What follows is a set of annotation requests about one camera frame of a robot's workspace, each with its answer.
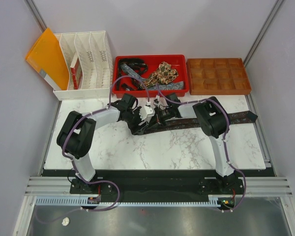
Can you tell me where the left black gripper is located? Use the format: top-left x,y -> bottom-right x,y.
122,107 -> 148,136

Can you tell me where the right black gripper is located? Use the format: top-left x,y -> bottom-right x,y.
147,107 -> 173,131

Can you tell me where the brown blue patterned tie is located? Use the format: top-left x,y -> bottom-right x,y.
138,111 -> 258,135

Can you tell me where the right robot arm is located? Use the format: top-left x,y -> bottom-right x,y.
154,93 -> 236,194

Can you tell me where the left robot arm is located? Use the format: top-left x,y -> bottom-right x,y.
57,94 -> 155,193

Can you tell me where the light blue paisley tie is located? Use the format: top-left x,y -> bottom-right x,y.
134,77 -> 184,90

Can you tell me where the black dark tie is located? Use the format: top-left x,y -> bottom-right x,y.
116,58 -> 148,91

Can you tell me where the floral beige green tie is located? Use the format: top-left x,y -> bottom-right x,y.
143,61 -> 179,88

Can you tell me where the red plastic tray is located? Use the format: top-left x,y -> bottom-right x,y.
113,55 -> 190,98

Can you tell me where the orange compartment tray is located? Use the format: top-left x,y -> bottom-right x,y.
186,58 -> 252,95

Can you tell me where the white file organizer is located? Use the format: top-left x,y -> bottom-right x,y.
54,31 -> 114,101

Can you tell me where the red book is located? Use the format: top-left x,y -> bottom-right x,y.
70,52 -> 83,89

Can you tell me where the orange folder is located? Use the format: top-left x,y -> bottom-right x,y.
25,28 -> 69,91

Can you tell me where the white crumpled paper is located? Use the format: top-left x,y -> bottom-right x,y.
61,217 -> 70,226

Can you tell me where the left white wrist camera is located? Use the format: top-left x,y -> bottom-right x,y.
139,105 -> 155,122

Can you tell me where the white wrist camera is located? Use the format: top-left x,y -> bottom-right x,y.
153,95 -> 163,108
139,105 -> 155,122

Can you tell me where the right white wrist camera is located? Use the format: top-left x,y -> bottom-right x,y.
153,95 -> 163,108

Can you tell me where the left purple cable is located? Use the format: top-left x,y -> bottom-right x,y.
34,75 -> 152,224

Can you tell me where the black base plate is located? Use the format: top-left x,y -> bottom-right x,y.
70,170 -> 244,201

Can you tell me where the grey cable duct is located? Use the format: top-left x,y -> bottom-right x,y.
35,195 -> 227,207

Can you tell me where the aluminium frame rail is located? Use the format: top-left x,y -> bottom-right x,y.
26,177 -> 293,197

